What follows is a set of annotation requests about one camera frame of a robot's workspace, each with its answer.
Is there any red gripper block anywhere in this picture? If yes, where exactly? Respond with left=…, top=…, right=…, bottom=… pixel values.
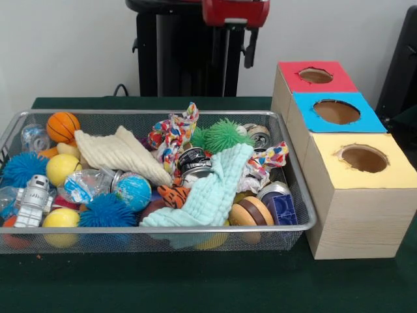
left=201, top=0, right=271, bottom=69

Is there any wooden box with three holes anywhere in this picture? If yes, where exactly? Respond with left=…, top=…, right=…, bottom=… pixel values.
left=270, top=60, right=417, bottom=261

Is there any clear mesh bin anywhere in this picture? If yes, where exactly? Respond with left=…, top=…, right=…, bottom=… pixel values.
left=0, top=109, right=317, bottom=255

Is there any green spiky rubber ball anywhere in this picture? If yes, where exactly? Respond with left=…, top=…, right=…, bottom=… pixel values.
left=190, top=117, right=257, bottom=154

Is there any knotted colourful dotted cloth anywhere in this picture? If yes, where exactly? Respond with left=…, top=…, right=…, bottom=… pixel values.
left=147, top=101, right=200, bottom=173

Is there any mint green cloth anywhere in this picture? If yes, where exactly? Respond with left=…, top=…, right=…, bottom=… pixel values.
left=139, top=143, right=255, bottom=229

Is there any black chair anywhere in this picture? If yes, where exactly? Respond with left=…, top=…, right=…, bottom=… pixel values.
left=374, top=5, right=417, bottom=131

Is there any cream ribbed cloth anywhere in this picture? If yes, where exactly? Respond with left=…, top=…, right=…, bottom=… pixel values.
left=74, top=125, right=173, bottom=187

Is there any dark green side table cloth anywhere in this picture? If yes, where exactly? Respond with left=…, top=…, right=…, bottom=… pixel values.
left=389, top=109, right=417, bottom=154

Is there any blue globe ball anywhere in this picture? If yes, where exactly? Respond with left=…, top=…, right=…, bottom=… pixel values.
left=112, top=172, right=153, bottom=213

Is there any orange toy basketball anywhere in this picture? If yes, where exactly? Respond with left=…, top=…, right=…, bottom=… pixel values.
left=46, top=112, right=81, bottom=144

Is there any blue spiky rubber ball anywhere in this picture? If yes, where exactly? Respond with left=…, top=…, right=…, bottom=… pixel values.
left=79, top=192, right=137, bottom=228

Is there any yellow foam ball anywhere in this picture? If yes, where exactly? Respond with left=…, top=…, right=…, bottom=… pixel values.
left=45, top=153, right=82, bottom=187

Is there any white toy robot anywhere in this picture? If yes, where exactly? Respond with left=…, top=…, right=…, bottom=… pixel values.
left=13, top=174, right=55, bottom=228

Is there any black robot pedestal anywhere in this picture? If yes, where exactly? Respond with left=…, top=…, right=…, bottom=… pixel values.
left=125, top=0, right=247, bottom=97

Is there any black cable loop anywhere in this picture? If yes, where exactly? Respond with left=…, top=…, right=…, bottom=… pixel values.
left=113, top=83, right=132, bottom=97

